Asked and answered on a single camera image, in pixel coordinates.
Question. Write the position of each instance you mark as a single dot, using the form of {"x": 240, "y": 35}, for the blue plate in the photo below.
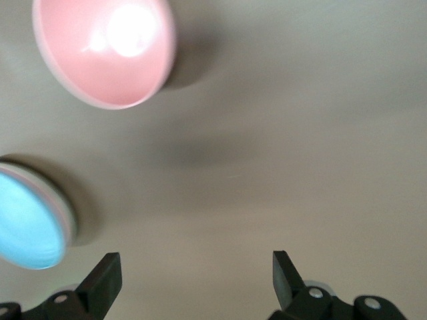
{"x": 23, "y": 220}

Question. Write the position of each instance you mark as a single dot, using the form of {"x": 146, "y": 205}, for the pink bowl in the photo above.
{"x": 106, "y": 60}

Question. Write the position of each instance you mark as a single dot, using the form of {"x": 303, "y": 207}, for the beige plate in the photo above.
{"x": 68, "y": 208}

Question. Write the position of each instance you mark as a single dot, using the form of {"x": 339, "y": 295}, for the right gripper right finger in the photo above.
{"x": 310, "y": 303}

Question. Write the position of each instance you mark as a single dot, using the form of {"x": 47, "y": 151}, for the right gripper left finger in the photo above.
{"x": 100, "y": 290}

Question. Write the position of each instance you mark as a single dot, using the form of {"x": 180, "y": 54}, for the brown tablecloth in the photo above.
{"x": 267, "y": 166}

